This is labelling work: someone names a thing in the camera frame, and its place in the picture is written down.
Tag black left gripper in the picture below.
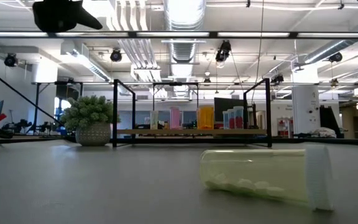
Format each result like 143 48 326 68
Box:
32 0 104 33

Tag black ceiling spotlight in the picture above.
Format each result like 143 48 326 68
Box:
4 53 18 68
328 51 344 63
270 73 285 85
214 39 232 63
109 49 123 63

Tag gray table mat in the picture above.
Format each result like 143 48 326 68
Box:
0 139 358 224

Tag pale yellow pill bottle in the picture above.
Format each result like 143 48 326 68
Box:
149 110 160 130

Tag white square column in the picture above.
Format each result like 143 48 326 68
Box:
291 84 320 135

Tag silver ribbed ventilation duct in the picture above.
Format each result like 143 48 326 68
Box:
163 0 207 65

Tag white crumpled cloth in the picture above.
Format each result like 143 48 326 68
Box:
309 126 337 138

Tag orange pill bottle white cap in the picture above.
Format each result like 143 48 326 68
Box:
196 105 215 131

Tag green plant in patterned pot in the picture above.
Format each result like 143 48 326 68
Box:
60 95 120 147

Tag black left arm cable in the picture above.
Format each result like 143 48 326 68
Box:
0 61 65 128

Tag wooden shelf black metal frame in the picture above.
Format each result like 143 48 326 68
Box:
112 77 273 149

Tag black monitor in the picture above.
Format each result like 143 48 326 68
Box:
214 97 249 124

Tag pale green pill bottle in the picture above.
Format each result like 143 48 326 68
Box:
200 144 334 212

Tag tall pink pill bottle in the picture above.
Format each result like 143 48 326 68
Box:
170 106 181 130

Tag overhead LED light bar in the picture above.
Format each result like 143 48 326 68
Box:
0 30 358 40

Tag black aluminium rig frame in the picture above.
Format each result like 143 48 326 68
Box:
0 135 358 147

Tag black background metal stand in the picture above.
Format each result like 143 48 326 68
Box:
31 81 83 131

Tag white rack red bins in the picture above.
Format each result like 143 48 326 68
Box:
277 116 294 138

